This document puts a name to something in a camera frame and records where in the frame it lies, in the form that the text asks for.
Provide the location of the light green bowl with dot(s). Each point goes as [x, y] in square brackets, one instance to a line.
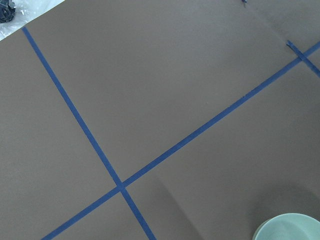
[288, 226]

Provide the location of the clear crumpled plastic wrap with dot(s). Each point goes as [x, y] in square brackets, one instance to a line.
[25, 12]

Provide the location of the folded dark blue umbrella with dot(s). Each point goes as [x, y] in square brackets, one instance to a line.
[7, 11]

